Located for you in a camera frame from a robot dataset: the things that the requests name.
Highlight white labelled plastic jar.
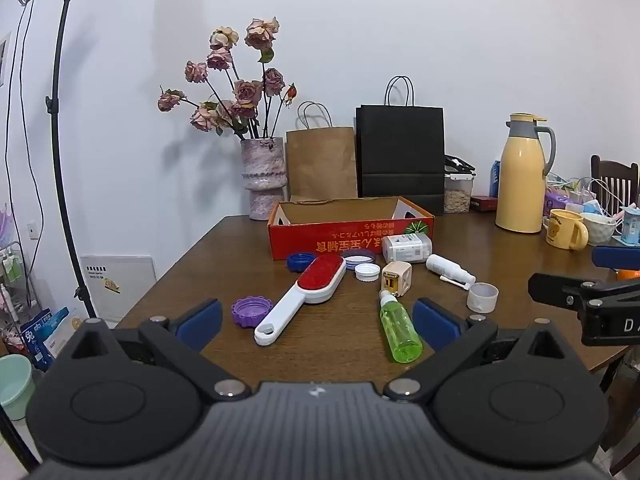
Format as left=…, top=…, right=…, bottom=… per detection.
left=382, top=234, right=433, bottom=264

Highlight white flat board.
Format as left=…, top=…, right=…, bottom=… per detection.
left=80, top=255, right=157, bottom=323

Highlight wire storage rack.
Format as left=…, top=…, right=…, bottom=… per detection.
left=0, top=242, right=37, bottom=321

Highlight beige cube charger plug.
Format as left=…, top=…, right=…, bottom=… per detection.
left=381, top=261, right=414, bottom=296

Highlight red cardboard box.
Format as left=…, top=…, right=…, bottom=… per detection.
left=267, top=196, right=435, bottom=261

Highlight blue plastic cap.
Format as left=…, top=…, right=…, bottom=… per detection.
left=286, top=253, right=317, bottom=273

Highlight blue tissue packages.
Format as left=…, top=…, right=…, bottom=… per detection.
left=20, top=306, right=71, bottom=372

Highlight clear food container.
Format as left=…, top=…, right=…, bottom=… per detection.
left=444, top=155, right=476, bottom=214

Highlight yellow mug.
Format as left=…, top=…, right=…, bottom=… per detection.
left=542, top=209, right=590, bottom=250

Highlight white spray bottle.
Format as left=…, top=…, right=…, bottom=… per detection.
left=426, top=254, right=476, bottom=287

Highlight brown paper bag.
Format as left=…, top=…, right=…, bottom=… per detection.
left=285, top=101, right=358, bottom=203

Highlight mottled pink ceramic vase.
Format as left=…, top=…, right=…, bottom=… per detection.
left=240, top=136, right=289, bottom=221

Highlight green plastic bucket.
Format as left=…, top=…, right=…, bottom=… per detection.
left=0, top=354, right=36, bottom=422

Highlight black light stand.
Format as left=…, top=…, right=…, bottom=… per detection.
left=44, top=0, right=101, bottom=321

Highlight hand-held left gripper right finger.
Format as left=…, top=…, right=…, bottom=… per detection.
left=382, top=297, right=569, bottom=403

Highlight purple plastic cap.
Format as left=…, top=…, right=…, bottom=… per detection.
left=231, top=297, right=271, bottom=330

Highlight dried pink roses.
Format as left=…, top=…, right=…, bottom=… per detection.
left=158, top=16, right=298, bottom=141

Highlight small blue carton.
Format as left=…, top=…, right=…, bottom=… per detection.
left=620, top=205, right=640, bottom=247

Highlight white red lint brush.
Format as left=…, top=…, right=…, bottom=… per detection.
left=254, top=254, right=347, bottom=347

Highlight white patterned bowl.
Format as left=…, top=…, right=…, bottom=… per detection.
left=580, top=212, right=617, bottom=247

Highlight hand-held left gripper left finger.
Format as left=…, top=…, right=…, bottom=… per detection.
left=70, top=298, right=252, bottom=403

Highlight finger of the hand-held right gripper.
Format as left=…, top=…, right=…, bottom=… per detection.
left=528, top=272, right=607, bottom=311
left=591, top=244, right=640, bottom=272

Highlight black hanging cable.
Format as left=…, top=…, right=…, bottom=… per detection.
left=0, top=0, right=42, bottom=311

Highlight white cylindrical cup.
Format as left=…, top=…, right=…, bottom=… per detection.
left=467, top=282, right=500, bottom=314

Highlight dark wooden chair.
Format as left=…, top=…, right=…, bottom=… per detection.
left=590, top=154, right=640, bottom=207

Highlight yellow thermos jug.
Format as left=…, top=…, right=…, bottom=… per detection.
left=495, top=113, right=557, bottom=234

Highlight black tripod leg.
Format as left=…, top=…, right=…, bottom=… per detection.
left=0, top=400, right=41, bottom=472

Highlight black paper bag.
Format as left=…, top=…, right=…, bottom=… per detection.
left=355, top=76, right=446, bottom=215

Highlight green spray bottle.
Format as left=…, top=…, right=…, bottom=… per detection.
left=378, top=288, right=424, bottom=364

